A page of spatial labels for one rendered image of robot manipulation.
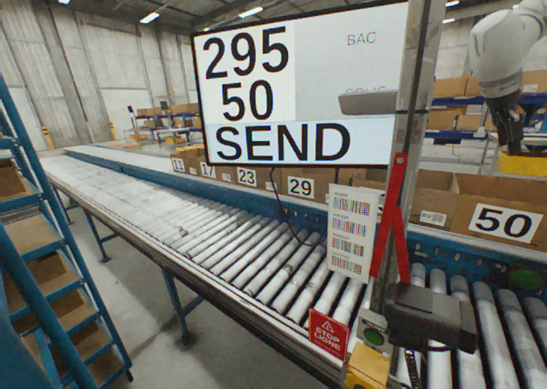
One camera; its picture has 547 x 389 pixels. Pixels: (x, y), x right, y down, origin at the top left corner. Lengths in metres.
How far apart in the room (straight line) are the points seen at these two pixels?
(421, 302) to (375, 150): 0.27
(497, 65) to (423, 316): 0.68
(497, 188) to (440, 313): 0.97
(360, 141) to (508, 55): 0.50
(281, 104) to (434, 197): 0.74
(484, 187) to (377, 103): 0.95
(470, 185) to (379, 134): 0.89
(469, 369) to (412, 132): 0.64
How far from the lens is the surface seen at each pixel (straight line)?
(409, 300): 0.43
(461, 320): 0.44
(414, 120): 0.36
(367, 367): 0.60
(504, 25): 0.85
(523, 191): 1.36
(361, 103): 0.46
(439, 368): 0.81
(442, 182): 1.31
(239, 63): 0.52
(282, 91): 0.49
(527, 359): 0.95
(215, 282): 0.96
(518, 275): 1.09
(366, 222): 0.41
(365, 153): 0.48
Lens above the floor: 1.38
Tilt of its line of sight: 20 degrees down
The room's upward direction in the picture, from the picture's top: 4 degrees counter-clockwise
